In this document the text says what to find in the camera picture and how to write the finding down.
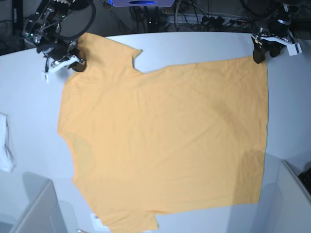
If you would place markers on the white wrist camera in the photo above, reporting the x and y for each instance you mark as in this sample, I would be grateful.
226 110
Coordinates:
294 49
45 76

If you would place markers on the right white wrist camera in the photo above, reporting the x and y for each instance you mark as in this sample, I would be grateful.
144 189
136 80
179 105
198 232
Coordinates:
45 76

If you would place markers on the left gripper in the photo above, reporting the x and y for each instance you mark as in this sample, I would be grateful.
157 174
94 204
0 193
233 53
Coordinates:
264 41

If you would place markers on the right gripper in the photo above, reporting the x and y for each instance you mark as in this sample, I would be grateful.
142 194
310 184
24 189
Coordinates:
61 54

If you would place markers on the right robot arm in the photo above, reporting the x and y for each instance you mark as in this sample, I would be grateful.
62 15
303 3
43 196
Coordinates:
43 31

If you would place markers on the yellow T-shirt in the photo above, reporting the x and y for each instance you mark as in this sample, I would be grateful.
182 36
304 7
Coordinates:
180 138

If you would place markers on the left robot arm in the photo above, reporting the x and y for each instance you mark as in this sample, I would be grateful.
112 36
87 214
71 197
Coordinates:
280 20

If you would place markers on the blue grey device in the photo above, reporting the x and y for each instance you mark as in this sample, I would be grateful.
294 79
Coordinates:
147 3

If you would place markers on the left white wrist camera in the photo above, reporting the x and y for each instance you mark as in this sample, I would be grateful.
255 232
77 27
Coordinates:
294 49

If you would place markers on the white cloth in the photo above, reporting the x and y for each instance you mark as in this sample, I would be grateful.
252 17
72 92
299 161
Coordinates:
7 162

